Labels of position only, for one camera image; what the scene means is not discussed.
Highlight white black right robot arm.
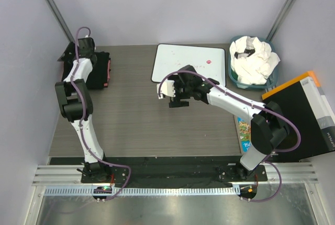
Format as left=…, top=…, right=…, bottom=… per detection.
left=158, top=65, right=289, bottom=180

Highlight white tray board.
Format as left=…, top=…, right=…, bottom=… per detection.
left=151, top=44, right=226, bottom=86

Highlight aluminium rail frame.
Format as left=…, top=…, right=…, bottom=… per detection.
left=33, top=163, right=318, bottom=199

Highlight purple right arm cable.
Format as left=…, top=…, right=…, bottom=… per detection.
left=158, top=70, right=302, bottom=203

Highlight blue picture book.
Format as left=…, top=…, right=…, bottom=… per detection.
left=236, top=117, right=251, bottom=154

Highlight black floral print t-shirt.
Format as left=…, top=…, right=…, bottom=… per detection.
left=62, top=51, right=112, bottom=90

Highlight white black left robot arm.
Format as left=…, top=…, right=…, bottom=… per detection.
left=55, top=37, right=110, bottom=183

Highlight black orange box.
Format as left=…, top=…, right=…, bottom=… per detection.
left=262, top=71, right=334, bottom=162

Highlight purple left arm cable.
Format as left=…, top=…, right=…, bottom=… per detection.
left=70, top=27, right=131, bottom=201

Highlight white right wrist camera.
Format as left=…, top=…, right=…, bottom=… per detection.
left=157, top=80, right=175, bottom=99

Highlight white crumpled t-shirts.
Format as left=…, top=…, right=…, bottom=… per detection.
left=229, top=35, right=281, bottom=85

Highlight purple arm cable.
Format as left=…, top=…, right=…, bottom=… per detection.
left=70, top=27, right=131, bottom=201
left=158, top=70, right=302, bottom=203

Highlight folded coral pink t-shirt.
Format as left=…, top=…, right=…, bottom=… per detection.
left=104, top=60, right=111, bottom=87

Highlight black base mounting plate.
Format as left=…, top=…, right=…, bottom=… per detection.
left=80, top=156, right=268, bottom=184

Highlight teal laundry basket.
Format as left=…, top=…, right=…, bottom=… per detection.
left=228, top=35, right=279, bottom=89

